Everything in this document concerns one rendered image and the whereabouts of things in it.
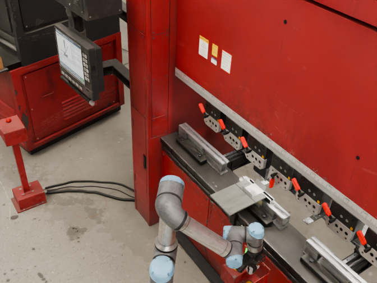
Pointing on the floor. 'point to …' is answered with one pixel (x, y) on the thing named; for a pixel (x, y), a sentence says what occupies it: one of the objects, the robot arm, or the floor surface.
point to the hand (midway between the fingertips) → (248, 273)
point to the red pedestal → (28, 188)
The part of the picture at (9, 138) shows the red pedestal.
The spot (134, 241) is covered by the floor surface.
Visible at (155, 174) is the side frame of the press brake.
